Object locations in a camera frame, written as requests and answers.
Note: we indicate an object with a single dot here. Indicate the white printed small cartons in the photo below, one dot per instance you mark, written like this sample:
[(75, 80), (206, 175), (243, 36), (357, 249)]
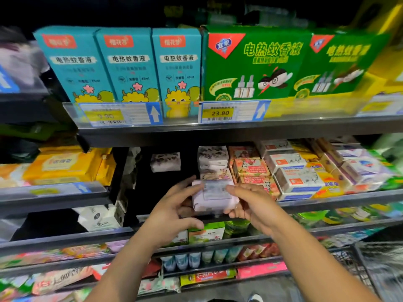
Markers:
[(97, 217)]

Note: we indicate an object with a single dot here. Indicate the person's white shoe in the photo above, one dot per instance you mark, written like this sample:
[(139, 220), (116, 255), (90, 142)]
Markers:
[(255, 297)]

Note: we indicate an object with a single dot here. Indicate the row of red tubes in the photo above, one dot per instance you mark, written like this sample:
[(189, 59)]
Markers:
[(258, 251)]

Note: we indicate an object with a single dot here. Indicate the person's left forearm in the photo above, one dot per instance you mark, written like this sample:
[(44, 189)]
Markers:
[(129, 273)]

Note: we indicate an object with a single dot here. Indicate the person's right forearm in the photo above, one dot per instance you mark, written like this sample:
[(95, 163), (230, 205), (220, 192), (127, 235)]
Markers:
[(315, 261)]

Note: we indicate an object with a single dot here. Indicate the green box mosquito print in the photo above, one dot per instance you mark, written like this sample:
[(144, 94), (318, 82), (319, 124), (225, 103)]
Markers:
[(252, 66), (340, 66)]

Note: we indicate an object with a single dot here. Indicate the stack of yellow soap boxes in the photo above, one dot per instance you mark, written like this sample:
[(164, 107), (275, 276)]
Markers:
[(330, 188)]

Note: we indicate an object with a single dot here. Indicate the stack of yellow soap cartons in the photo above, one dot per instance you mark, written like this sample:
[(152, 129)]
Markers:
[(60, 165)]

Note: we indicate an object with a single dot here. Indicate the teal packets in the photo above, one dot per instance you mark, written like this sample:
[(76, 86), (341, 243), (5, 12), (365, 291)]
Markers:
[(343, 239)]

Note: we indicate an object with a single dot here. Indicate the stack of white plastic packs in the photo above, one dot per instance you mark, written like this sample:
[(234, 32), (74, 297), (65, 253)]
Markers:
[(22, 56)]

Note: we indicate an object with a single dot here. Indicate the row of dark green packs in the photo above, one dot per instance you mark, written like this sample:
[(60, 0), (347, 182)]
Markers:
[(189, 12)]

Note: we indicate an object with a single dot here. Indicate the stack of white orange soap boxes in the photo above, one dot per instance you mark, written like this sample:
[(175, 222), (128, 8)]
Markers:
[(296, 180)]

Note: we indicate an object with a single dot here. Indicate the orange white packet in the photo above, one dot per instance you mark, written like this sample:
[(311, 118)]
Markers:
[(11, 174)]

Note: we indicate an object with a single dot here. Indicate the dark green packets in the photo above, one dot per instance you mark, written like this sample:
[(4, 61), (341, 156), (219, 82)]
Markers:
[(25, 132)]

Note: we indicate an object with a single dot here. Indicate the person's left hand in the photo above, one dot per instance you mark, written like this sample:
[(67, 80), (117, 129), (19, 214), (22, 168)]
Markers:
[(167, 214)]

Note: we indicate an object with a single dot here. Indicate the white blue price strip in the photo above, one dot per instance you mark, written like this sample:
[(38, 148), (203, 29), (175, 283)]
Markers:
[(50, 190)]

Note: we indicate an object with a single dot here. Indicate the pink flat pack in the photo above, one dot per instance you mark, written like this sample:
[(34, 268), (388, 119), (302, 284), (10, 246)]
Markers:
[(261, 269)]

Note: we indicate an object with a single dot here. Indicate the white floral packet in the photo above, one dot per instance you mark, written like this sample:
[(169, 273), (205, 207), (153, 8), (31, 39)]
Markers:
[(157, 285)]

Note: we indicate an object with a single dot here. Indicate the white blue price tag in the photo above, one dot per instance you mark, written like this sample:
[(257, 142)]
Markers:
[(381, 105), (7, 81), (119, 114), (233, 111)]

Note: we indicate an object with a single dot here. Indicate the stack of pink soap boxes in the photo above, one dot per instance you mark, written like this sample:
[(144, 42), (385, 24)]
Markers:
[(252, 168)]

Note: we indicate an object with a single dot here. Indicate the stack of white purple soap boxes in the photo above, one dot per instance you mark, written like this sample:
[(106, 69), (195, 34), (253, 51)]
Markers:
[(359, 170)]

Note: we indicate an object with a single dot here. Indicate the stack of green soap boxes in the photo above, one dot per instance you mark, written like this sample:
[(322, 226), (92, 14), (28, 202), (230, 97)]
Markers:
[(390, 179)]

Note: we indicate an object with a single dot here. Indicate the green white carton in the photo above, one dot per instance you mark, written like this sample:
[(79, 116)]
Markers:
[(181, 237), (206, 232)]

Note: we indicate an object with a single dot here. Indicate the teal box pink flower print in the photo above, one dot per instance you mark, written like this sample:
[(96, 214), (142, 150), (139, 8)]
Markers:
[(126, 66), (69, 66)]

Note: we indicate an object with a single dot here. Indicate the teal box yellow cartoon print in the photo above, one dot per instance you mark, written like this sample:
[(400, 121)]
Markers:
[(176, 66)]

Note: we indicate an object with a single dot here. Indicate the row of pink orange packets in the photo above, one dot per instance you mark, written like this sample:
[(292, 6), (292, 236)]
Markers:
[(82, 251)]

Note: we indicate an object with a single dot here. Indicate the white plastic pack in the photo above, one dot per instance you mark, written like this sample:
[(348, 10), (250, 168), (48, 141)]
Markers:
[(9, 228)]

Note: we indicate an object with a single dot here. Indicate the yellow red flat pack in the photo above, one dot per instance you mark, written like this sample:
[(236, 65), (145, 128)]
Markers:
[(208, 276)]

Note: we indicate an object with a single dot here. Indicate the red white packet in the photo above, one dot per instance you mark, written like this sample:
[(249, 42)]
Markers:
[(151, 268)]

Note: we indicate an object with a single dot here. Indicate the pile of colourful packets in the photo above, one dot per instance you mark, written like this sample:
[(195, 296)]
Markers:
[(56, 280)]

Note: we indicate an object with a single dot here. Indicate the large yellow box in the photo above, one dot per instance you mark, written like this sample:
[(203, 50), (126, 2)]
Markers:
[(390, 53)]

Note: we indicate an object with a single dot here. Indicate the row of blue white tubes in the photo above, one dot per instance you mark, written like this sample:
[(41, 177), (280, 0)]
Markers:
[(195, 258)]

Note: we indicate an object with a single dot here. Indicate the person's right hand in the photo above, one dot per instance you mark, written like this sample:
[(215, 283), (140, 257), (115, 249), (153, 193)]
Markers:
[(258, 207)]

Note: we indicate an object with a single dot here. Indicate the stack of floral soap boxes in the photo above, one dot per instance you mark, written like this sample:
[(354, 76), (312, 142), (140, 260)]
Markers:
[(213, 157)]

